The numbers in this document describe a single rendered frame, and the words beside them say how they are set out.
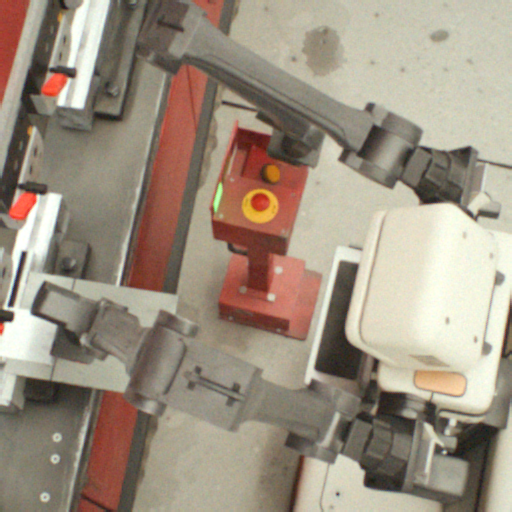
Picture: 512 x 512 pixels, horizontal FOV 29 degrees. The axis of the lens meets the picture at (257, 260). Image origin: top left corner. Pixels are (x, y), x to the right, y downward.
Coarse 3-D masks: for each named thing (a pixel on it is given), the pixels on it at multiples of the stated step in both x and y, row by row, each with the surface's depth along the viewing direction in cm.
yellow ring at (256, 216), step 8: (256, 192) 201; (264, 192) 201; (248, 200) 200; (272, 200) 200; (248, 208) 200; (272, 208) 200; (248, 216) 199; (256, 216) 199; (264, 216) 199; (272, 216) 199
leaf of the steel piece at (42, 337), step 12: (24, 312) 170; (12, 324) 169; (24, 324) 169; (36, 324) 169; (48, 324) 169; (12, 336) 169; (24, 336) 169; (36, 336) 169; (48, 336) 169; (0, 348) 168; (12, 348) 168; (24, 348) 168; (36, 348) 168; (48, 348) 168; (36, 360) 167; (48, 360) 167
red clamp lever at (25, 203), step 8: (24, 184) 150; (32, 184) 149; (40, 184) 149; (32, 192) 148; (40, 192) 149; (24, 200) 145; (32, 200) 146; (16, 208) 143; (24, 208) 143; (32, 208) 146; (16, 216) 142; (24, 216) 143
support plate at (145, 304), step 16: (32, 272) 172; (32, 288) 172; (80, 288) 172; (96, 288) 172; (112, 288) 172; (128, 288) 172; (128, 304) 171; (144, 304) 171; (160, 304) 171; (176, 304) 171; (144, 320) 170; (16, 368) 167; (32, 368) 167; (48, 368) 167; (64, 368) 167; (80, 368) 167; (96, 368) 167; (112, 368) 167; (80, 384) 166; (96, 384) 166; (112, 384) 166
